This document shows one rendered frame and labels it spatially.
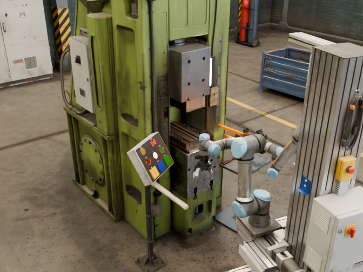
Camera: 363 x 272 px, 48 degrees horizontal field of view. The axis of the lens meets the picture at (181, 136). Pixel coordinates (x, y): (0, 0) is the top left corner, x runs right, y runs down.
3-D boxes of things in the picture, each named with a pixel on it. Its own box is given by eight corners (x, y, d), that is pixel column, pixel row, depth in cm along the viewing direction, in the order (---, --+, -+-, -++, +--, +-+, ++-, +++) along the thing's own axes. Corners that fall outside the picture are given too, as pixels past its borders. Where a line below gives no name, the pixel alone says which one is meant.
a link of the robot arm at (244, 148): (260, 216, 266) (261, 137, 247) (241, 223, 260) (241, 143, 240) (248, 208, 276) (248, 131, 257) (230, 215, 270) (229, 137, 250)
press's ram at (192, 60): (217, 92, 347) (219, 45, 329) (181, 102, 325) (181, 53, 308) (185, 80, 376) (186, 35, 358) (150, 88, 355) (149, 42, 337)
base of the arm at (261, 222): (275, 224, 275) (276, 212, 271) (255, 230, 270) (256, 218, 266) (262, 212, 288) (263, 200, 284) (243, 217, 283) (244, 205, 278)
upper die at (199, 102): (204, 106, 343) (204, 95, 339) (186, 112, 332) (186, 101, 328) (174, 93, 373) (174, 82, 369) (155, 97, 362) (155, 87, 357)
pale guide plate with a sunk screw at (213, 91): (217, 104, 370) (218, 86, 363) (209, 107, 365) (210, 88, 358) (215, 103, 372) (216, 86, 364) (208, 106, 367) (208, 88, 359)
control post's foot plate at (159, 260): (168, 264, 356) (167, 256, 352) (147, 276, 343) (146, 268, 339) (153, 251, 371) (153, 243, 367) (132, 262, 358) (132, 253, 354)
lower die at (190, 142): (203, 144, 359) (203, 135, 355) (186, 151, 348) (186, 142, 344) (174, 128, 389) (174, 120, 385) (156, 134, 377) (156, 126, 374)
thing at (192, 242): (233, 232, 393) (233, 231, 393) (186, 259, 361) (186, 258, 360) (206, 213, 421) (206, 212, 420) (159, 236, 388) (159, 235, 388)
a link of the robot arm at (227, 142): (272, 130, 254) (228, 134, 297) (258, 134, 249) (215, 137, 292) (276, 148, 254) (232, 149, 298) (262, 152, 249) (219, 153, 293)
